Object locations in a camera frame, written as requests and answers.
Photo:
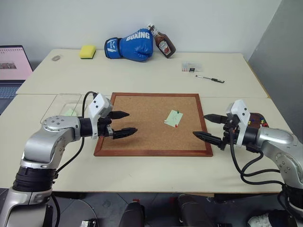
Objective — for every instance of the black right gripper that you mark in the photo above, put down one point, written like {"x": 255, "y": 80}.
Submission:
{"x": 230, "y": 132}

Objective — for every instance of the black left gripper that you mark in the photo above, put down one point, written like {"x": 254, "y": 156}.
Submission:
{"x": 104, "y": 127}

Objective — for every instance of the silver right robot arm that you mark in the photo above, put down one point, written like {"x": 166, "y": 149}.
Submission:
{"x": 277, "y": 142}

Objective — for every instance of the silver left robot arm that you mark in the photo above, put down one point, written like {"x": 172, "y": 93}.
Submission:
{"x": 47, "y": 139}

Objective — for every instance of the wood-framed cork board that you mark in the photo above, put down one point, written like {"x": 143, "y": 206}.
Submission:
{"x": 146, "y": 127}

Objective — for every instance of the light green paper note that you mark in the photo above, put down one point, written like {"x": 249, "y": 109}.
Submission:
{"x": 174, "y": 117}
{"x": 69, "y": 112}

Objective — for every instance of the brown push pin tray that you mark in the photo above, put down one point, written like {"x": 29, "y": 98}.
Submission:
{"x": 257, "y": 120}

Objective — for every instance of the black and silver pen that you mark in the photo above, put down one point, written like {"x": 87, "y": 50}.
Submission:
{"x": 208, "y": 78}

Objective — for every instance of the clear plastic tray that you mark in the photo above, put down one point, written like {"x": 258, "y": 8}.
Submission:
{"x": 68, "y": 99}

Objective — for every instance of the clear packet of cards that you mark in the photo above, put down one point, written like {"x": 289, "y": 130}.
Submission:
{"x": 193, "y": 65}

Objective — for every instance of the blue boxing glove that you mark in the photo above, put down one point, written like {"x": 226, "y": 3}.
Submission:
{"x": 132, "y": 47}

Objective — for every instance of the yellow green sponge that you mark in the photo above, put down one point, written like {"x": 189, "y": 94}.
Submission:
{"x": 87, "y": 51}

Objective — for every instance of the dark rounded shape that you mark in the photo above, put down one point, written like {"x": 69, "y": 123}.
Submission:
{"x": 194, "y": 212}
{"x": 132, "y": 215}

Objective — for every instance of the brown ketchup bottle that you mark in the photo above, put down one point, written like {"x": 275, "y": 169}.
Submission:
{"x": 164, "y": 45}

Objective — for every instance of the small grey oval object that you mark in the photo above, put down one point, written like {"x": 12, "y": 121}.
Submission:
{"x": 56, "y": 58}

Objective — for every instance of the round grey floor plate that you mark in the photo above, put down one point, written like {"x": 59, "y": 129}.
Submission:
{"x": 78, "y": 210}

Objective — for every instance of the white shoe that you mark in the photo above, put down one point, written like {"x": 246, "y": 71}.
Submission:
{"x": 258, "y": 221}

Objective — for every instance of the open laptop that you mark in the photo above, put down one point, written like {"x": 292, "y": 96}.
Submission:
{"x": 11, "y": 63}

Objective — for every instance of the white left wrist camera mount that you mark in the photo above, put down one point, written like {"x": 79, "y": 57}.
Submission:
{"x": 98, "y": 104}

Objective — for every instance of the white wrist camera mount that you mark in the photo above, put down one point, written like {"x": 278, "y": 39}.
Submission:
{"x": 240, "y": 108}
{"x": 98, "y": 104}

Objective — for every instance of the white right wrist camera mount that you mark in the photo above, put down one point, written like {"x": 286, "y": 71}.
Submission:
{"x": 240, "y": 108}

